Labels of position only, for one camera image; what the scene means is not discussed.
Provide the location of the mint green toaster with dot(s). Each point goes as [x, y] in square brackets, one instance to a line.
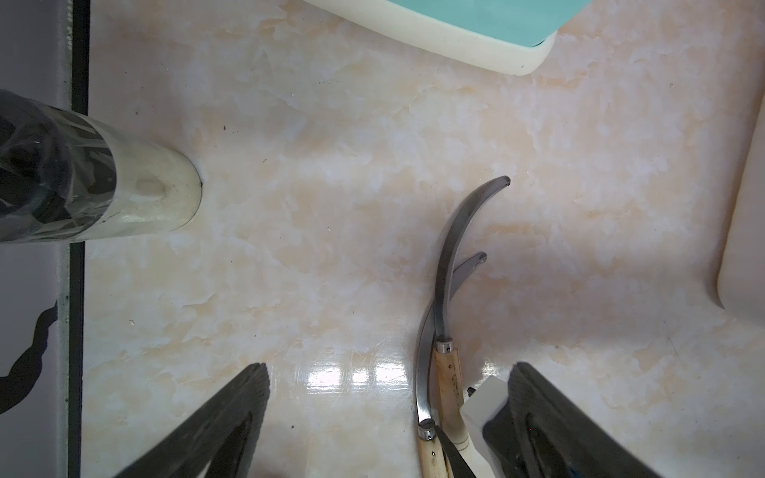
[511, 37]

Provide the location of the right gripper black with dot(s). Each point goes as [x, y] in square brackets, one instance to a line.
[500, 436]

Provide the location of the wooden handle sickle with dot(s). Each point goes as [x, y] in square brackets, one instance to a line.
[447, 362]
[433, 459]

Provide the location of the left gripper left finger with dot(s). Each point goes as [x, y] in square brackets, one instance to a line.
[219, 439]

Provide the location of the white storage box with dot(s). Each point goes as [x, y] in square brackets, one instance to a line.
[740, 281]

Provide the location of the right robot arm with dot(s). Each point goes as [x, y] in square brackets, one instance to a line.
[490, 398]

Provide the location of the small jar with black lid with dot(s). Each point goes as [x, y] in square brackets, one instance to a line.
[68, 177]

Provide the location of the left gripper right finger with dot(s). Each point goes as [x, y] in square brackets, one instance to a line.
[557, 439]

